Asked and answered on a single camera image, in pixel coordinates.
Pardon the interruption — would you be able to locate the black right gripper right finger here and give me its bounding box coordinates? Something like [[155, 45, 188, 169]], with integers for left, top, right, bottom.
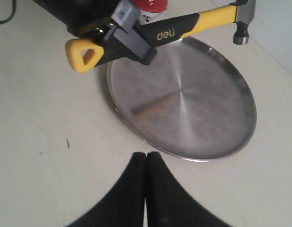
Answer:
[[145, 152, 229, 227]]

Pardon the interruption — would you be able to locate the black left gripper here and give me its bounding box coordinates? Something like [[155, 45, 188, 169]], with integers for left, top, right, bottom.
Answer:
[[34, 0, 157, 65]]

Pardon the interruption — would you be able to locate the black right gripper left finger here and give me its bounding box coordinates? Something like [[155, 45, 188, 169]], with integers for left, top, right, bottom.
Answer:
[[69, 152, 146, 227]]

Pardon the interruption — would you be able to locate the yellow black claw hammer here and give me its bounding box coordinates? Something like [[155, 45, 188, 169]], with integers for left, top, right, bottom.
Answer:
[[65, 0, 256, 73]]

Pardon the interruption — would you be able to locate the red dome push button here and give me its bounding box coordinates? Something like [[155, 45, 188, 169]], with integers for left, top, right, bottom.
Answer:
[[132, 0, 168, 25]]

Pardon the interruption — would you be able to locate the round steel plate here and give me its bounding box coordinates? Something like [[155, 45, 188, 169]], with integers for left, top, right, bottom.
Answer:
[[106, 37, 257, 162]]

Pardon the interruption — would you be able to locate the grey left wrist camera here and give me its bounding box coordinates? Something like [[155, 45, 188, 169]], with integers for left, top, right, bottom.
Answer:
[[111, 0, 141, 33]]

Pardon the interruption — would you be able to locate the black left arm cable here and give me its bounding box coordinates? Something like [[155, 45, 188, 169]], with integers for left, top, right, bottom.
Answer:
[[0, 0, 15, 26]]

